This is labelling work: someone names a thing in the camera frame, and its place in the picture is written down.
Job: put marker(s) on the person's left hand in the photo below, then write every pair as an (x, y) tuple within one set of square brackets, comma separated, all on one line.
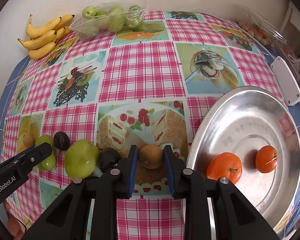
[(13, 225)]

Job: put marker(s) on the green apple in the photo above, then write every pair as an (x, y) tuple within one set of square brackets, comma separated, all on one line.
[(116, 19), (134, 17), (89, 12)]

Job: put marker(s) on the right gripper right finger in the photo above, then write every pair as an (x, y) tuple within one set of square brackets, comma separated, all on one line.
[(185, 183)]

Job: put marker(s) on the green apple centre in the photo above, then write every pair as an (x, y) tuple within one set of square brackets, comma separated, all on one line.
[(116, 19)]

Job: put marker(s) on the large orange tangerine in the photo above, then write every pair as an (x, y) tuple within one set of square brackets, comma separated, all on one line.
[(226, 165)]

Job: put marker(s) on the large green mango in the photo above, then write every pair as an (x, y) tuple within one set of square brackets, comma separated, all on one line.
[(81, 159)]

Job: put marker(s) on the brown kiwi fruit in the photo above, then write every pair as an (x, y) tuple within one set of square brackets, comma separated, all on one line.
[(151, 156)]

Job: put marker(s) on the dark cherry with stem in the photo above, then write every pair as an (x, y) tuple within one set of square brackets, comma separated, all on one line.
[(61, 141)]

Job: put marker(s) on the yellow banana bunch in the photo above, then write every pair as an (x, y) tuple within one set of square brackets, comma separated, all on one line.
[(43, 40)]

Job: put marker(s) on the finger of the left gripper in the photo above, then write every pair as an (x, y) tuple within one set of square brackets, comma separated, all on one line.
[(25, 161)]

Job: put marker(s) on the clear plastic fruit tray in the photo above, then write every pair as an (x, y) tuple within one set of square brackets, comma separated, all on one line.
[(89, 28)]

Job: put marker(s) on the green apple right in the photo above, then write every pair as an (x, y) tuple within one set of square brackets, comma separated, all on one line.
[(134, 17)]

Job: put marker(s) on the silver metal tray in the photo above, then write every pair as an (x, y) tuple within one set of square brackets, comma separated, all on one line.
[(241, 122)]

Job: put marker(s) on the pink checkered tablecloth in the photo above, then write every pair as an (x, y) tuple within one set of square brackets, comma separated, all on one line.
[(151, 85)]

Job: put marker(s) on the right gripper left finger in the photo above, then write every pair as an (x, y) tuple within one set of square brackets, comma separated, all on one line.
[(117, 183)]

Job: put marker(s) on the white plastic device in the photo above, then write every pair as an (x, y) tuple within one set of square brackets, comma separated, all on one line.
[(286, 81)]

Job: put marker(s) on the small orange tangerine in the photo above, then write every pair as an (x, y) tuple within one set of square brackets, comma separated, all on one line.
[(266, 159)]

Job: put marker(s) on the dark plum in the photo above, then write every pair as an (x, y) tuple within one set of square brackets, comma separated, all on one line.
[(108, 158)]

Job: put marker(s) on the green apple left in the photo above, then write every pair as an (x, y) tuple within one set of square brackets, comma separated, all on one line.
[(89, 12)]

